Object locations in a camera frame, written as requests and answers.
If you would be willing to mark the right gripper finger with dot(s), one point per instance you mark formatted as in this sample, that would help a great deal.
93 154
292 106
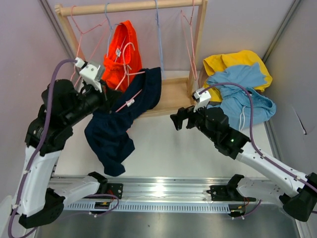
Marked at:
191 122
181 115

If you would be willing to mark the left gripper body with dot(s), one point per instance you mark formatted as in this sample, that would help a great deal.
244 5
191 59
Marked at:
88 101

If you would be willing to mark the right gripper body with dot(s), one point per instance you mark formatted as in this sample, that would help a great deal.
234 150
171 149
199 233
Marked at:
200 123

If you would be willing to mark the light blue shorts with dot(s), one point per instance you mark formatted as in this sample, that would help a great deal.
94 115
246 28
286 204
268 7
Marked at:
235 102

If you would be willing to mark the navy blue shorts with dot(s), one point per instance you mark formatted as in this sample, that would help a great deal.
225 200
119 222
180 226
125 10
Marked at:
106 133

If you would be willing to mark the pink hanger of yellow shorts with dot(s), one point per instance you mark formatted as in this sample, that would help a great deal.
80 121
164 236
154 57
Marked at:
189 45

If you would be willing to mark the yellow shorts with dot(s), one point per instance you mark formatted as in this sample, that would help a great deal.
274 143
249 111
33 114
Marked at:
219 63

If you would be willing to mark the pink hanger of blue shorts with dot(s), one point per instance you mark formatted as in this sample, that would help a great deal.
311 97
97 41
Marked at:
93 31

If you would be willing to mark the blue hanger of grey shorts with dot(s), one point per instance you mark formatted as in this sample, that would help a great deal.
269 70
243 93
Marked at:
159 38

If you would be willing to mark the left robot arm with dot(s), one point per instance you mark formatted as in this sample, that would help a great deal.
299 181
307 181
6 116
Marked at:
63 107

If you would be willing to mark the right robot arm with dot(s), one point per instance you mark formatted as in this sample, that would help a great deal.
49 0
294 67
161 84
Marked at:
294 191

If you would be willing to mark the orange shorts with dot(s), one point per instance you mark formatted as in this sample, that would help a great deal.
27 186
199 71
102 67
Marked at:
120 74

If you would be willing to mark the blue hanger under orange shorts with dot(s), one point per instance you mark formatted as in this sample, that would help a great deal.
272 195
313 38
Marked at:
111 27

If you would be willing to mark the wooden clothes rack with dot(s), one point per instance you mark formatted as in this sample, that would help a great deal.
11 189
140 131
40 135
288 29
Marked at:
176 92

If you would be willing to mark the translucent pink basket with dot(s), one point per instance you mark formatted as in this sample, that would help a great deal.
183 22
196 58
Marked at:
201 78

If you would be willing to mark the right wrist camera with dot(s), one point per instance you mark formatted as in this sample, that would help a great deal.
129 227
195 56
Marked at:
202 98

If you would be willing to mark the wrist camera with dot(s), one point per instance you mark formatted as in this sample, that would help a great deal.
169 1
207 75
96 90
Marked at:
91 72
202 98

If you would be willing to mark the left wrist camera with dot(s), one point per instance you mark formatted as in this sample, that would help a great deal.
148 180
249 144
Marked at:
91 72

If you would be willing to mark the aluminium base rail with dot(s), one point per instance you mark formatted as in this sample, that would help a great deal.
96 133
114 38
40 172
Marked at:
166 189

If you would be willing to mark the perforated cable duct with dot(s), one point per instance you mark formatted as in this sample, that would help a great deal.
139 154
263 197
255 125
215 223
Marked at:
125 206

